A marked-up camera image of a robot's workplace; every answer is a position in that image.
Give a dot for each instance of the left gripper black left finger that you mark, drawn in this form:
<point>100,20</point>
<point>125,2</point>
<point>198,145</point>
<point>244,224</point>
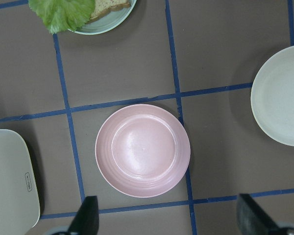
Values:
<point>86,221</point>

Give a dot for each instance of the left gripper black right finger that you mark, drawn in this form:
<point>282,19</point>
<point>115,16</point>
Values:
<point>253,220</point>

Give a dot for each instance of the pink plate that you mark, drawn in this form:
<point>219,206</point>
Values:
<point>142,150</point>

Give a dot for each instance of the cream white toaster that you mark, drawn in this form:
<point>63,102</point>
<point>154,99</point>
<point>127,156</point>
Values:
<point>19,200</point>

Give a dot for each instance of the pale green bowl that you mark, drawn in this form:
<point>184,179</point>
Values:
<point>272,97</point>

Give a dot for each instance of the green plate with food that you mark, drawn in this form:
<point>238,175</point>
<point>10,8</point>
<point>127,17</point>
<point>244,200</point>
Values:
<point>106,23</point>

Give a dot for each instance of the green lettuce leaf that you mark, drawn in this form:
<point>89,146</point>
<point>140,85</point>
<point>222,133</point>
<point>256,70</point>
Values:
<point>61,15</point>

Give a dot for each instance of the bread slice on plate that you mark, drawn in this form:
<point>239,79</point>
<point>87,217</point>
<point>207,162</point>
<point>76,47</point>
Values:
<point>104,7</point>

